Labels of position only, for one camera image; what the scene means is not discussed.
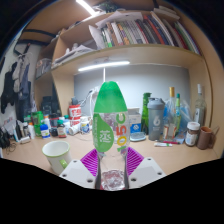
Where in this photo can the green-capped slim bottle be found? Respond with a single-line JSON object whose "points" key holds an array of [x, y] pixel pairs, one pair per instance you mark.
{"points": [[179, 110]]}

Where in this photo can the dark hanging clothes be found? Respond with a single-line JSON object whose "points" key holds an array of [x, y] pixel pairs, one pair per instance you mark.
{"points": [[20, 86]]}

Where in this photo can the light blue lid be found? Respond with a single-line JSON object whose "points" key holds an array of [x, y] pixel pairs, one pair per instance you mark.
{"points": [[138, 136]]}

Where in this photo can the blue and white box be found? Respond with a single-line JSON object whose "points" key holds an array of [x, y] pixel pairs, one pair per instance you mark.
{"points": [[136, 121]]}

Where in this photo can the clear green-labelled drink bottle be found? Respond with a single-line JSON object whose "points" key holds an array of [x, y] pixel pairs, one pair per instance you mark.
{"points": [[110, 100]]}

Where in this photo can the green container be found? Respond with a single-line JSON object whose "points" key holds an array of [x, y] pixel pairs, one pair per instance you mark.
{"points": [[37, 121]]}

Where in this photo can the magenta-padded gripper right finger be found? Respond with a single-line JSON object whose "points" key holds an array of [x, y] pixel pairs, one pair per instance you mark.
{"points": [[148, 170]]}

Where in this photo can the clear glass bottle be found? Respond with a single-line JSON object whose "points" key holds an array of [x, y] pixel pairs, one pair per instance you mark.
{"points": [[200, 110]]}

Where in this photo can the white mug with green rim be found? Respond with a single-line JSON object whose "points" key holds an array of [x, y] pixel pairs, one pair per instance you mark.
{"points": [[55, 156]]}

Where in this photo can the brown jar with white lid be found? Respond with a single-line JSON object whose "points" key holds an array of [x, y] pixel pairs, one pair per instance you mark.
{"points": [[192, 135]]}

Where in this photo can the grey shaker bottle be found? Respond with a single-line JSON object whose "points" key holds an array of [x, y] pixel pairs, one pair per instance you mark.
{"points": [[156, 121]]}

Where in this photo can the red and white canister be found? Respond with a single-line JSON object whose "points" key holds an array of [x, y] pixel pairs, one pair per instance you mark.
{"points": [[75, 115]]}

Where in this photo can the white bottle with blue label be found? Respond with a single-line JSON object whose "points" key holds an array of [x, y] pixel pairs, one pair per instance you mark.
{"points": [[45, 131]]}

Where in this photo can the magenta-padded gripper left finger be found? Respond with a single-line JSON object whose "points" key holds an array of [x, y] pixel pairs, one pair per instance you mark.
{"points": [[76, 171]]}

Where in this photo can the wooden shelf unit with books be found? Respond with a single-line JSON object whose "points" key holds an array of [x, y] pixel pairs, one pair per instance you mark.
{"points": [[133, 36]]}

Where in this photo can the green glass bottle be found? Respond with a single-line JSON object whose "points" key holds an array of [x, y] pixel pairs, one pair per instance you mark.
{"points": [[145, 113]]}

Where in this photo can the white light bar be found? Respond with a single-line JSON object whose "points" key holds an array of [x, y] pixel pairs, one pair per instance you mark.
{"points": [[103, 65]]}

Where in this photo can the gold-capped clear bottle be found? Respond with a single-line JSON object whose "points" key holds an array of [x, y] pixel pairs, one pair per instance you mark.
{"points": [[171, 116]]}

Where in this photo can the ceiling strip light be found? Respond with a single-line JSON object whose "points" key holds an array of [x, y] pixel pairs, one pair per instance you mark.
{"points": [[86, 7]]}

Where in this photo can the brown bottle with green cap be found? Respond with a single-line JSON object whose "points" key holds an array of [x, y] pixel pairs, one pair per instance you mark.
{"points": [[61, 130]]}

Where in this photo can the white tube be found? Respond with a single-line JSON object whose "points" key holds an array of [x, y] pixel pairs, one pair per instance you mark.
{"points": [[162, 144]]}

